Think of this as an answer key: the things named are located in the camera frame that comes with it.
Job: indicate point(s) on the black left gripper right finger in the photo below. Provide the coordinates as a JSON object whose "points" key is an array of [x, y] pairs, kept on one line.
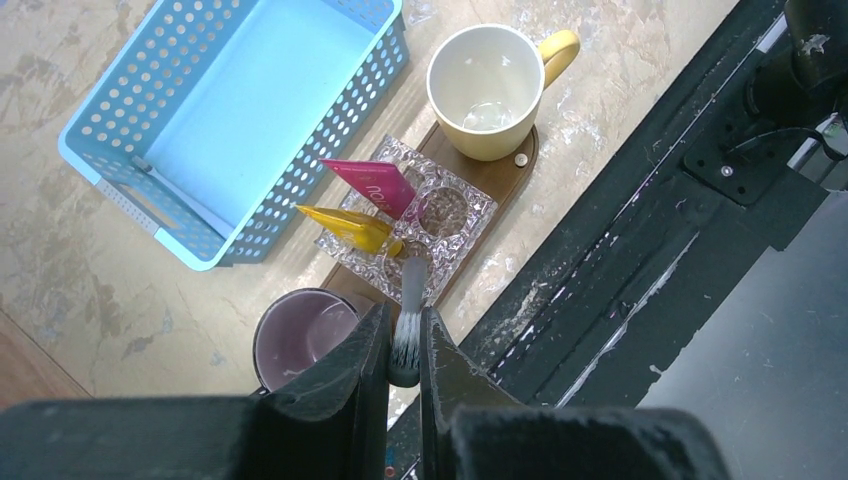
{"points": [[472, 429]]}

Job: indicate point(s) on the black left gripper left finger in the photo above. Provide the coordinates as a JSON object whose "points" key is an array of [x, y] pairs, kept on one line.
{"points": [[328, 423]]}

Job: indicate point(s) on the grey toothbrush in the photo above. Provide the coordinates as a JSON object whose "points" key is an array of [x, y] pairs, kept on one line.
{"points": [[404, 366]]}

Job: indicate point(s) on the purple mug with black handle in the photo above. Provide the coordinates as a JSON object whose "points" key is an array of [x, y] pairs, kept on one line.
{"points": [[296, 331]]}

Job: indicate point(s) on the yellow toothpaste tube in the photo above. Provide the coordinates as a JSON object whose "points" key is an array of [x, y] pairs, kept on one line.
{"points": [[359, 230]]}

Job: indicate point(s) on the clear textured glass dish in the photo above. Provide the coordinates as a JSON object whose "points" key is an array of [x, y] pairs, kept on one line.
{"points": [[441, 225]]}

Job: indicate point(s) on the white toothbrush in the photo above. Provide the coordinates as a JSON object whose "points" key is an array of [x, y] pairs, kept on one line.
{"points": [[220, 226]]}

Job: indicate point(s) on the pink toothpaste tube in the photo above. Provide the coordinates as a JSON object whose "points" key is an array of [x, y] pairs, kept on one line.
{"points": [[381, 183]]}

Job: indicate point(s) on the dark wooden oval tray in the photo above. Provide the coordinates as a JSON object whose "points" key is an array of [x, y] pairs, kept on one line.
{"points": [[502, 179]]}

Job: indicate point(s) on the light blue perforated plastic basket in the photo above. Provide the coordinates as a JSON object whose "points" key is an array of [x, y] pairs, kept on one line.
{"points": [[235, 102]]}

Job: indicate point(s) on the yellow ceramic mug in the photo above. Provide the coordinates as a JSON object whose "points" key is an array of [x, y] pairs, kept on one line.
{"points": [[485, 85]]}

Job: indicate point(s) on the light wooden board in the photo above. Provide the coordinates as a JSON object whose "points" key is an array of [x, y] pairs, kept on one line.
{"points": [[28, 372]]}

